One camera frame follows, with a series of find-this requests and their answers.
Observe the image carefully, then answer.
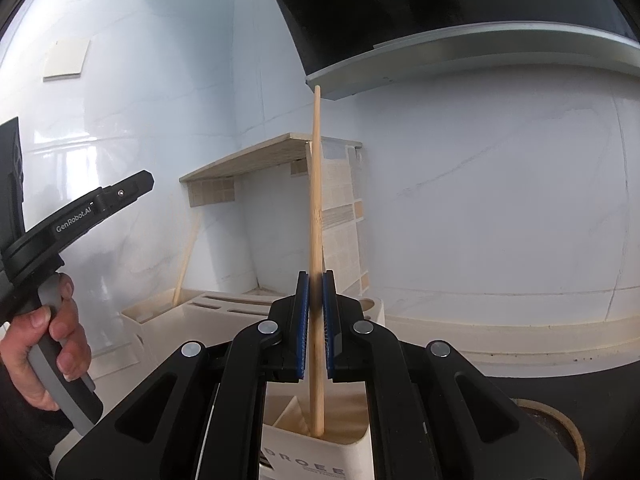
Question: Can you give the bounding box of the light bamboo chopstick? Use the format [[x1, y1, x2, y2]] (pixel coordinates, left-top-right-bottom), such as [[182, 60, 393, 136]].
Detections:
[[308, 86, 326, 438], [171, 212, 202, 307]]

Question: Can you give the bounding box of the person's left hand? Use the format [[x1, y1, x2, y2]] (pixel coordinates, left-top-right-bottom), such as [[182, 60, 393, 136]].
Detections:
[[1, 274, 103, 424]]

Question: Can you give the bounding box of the white utensil holder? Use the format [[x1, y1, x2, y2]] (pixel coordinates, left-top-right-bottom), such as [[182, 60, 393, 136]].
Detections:
[[122, 289, 374, 479]]

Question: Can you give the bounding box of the left stove burner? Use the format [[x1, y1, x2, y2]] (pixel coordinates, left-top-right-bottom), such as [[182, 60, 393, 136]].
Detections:
[[513, 399, 587, 478]]

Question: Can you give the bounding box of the black glass gas stove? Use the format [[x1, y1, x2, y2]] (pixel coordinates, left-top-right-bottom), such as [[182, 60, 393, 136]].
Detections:
[[482, 362, 639, 479]]

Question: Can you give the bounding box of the black range hood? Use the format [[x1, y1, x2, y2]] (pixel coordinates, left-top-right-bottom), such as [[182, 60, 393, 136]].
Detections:
[[277, 0, 639, 100]]

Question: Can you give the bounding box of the wooden wall shelf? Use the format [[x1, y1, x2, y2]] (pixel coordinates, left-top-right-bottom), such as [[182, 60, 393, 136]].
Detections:
[[178, 132, 371, 302]]

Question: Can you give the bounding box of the wall outlet plate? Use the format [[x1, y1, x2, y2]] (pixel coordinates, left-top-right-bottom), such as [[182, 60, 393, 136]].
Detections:
[[42, 39, 90, 81]]

